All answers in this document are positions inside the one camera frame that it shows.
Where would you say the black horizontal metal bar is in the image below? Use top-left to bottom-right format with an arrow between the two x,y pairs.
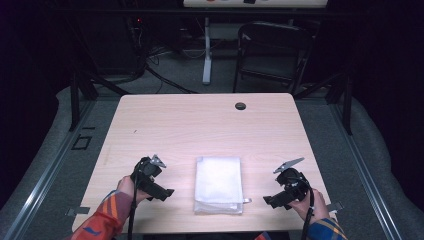
49,8 -> 351,18

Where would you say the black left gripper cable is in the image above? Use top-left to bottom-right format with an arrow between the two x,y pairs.
127,159 -> 148,240

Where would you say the white desk leg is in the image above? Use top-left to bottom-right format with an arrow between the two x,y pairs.
202,16 -> 213,86

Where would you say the dark equipment cabinet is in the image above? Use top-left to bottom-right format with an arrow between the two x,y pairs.
76,13 -> 148,78

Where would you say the black folding chair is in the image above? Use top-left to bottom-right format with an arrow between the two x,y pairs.
232,21 -> 316,96

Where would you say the person's right hand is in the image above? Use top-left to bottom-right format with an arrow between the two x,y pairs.
288,188 -> 331,223

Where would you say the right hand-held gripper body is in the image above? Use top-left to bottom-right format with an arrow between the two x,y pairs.
273,157 -> 313,201

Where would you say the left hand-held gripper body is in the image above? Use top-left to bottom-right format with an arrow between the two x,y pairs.
130,154 -> 167,192

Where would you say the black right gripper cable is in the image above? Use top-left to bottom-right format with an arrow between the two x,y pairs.
300,186 -> 316,240

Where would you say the white cloth bag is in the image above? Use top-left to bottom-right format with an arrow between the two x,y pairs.
193,155 -> 253,215

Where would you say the aluminium floor rail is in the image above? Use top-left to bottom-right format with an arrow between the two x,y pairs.
328,99 -> 403,240
3,99 -> 96,240

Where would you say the grey tape piece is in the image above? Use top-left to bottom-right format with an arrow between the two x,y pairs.
324,201 -> 344,214
65,206 -> 91,217

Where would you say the black floor cable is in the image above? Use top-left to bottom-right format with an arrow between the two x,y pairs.
144,64 -> 198,95

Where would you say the black metal stand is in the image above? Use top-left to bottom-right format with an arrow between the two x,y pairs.
68,66 -> 129,133
293,71 -> 354,136

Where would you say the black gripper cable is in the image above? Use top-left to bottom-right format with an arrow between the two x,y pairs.
300,186 -> 316,240
127,159 -> 148,240

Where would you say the person's left hand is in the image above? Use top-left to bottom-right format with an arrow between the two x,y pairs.
117,175 -> 151,204

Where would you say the black tape square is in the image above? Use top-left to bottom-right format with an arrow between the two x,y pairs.
70,133 -> 93,151

